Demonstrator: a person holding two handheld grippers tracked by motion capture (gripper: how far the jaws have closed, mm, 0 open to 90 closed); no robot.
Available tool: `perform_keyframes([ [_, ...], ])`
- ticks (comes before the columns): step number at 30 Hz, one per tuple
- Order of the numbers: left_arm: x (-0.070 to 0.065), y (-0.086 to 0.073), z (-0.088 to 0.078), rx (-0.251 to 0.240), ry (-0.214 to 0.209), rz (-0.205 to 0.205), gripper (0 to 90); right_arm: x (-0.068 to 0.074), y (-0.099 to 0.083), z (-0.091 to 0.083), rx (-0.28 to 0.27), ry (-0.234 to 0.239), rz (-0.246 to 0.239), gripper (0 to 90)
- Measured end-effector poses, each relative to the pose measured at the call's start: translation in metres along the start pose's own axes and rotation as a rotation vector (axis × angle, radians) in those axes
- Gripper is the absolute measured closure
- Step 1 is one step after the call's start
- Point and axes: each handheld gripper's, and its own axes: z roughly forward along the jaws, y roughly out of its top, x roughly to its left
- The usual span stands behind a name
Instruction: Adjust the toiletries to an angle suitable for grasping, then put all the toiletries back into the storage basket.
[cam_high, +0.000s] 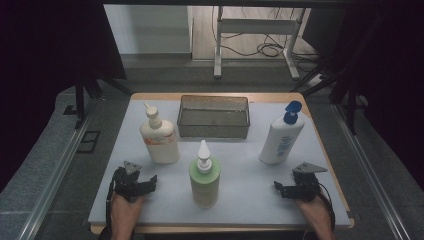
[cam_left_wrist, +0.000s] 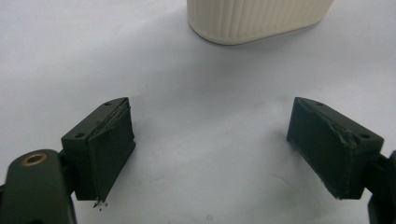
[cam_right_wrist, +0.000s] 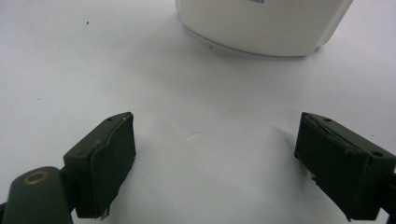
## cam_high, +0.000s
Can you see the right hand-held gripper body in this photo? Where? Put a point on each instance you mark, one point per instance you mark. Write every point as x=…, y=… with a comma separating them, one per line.
x=306, y=186

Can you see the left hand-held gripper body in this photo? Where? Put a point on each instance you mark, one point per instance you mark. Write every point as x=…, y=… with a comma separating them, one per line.
x=128, y=185

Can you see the cream pump bottle orange label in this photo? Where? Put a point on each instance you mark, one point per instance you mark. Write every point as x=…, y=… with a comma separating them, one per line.
x=161, y=146

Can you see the white bottle blue pump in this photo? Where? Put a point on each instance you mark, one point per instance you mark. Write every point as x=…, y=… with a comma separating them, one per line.
x=280, y=140

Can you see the green ribbed pump bottle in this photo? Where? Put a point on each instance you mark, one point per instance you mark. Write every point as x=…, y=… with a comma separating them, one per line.
x=205, y=186

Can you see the grey mesh basket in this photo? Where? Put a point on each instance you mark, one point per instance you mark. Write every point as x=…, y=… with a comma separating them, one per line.
x=213, y=123

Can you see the person's left hand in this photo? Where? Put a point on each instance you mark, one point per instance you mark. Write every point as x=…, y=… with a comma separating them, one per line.
x=123, y=211

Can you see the person's right hand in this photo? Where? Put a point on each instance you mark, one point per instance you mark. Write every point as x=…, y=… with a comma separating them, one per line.
x=316, y=213

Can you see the light grey table mat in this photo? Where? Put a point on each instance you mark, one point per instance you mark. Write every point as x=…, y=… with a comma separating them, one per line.
x=246, y=180

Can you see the dark cloth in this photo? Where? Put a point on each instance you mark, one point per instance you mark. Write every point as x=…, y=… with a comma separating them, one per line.
x=104, y=235

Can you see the black metal stand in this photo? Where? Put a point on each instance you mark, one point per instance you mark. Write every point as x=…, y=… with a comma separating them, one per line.
x=350, y=106
x=80, y=100

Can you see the white power strip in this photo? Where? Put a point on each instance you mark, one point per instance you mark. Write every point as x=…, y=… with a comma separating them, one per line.
x=316, y=80

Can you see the dark curtain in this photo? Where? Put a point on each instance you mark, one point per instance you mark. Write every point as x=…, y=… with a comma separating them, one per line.
x=393, y=83
x=40, y=66

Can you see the aluminium rail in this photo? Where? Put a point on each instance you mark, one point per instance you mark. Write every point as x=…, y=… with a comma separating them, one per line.
x=370, y=173
x=56, y=173

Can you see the white desk frame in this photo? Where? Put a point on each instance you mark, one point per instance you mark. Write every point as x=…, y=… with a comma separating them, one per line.
x=255, y=26

